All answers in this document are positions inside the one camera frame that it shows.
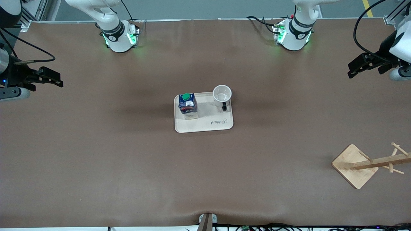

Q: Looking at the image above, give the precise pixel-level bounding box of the cream tray with Rabbit print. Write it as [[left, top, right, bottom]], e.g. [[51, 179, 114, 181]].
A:
[[174, 91, 234, 133]]

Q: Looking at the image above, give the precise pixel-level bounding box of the black arm base cable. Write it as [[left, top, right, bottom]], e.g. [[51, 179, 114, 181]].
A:
[[120, 0, 142, 36], [246, 15, 280, 34]]

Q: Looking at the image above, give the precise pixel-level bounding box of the aluminium frame profile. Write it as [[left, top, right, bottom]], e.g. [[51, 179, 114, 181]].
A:
[[383, 0, 411, 25], [19, 0, 62, 30]]

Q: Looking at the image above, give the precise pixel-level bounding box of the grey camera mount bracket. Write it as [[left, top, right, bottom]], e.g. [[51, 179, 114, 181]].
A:
[[198, 212, 218, 231]]

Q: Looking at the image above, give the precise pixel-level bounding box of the white smiley mug black handle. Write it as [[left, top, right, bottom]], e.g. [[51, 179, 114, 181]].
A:
[[213, 85, 232, 112]]

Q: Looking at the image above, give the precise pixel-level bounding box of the wooden cup rack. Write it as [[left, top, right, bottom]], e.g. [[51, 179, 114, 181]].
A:
[[331, 142, 411, 190]]

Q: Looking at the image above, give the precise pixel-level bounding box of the blue milk carton green cap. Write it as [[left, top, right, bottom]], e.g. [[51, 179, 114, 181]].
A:
[[179, 93, 198, 120]]

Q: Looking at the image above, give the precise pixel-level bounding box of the black right arm base cable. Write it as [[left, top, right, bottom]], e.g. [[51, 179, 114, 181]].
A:
[[120, 0, 142, 36]]

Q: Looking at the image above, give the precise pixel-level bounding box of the black left arm base cable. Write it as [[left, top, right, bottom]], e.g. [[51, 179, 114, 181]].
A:
[[246, 15, 280, 34]]

